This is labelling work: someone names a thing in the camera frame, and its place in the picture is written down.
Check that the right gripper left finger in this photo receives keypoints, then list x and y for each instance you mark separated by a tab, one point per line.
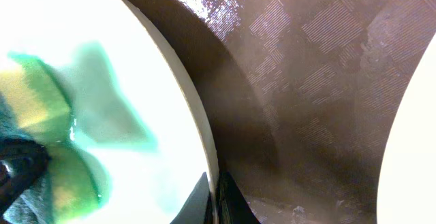
198	207

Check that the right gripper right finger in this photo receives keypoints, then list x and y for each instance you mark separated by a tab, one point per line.
232	206

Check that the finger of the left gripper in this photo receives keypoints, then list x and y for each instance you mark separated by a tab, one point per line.
22	163

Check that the green yellow sponge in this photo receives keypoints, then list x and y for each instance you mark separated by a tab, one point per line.
34	107

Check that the white plate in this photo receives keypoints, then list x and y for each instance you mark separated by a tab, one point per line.
137	118
406	189

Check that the dark brown serving tray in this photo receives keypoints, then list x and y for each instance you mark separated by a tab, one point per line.
300	94

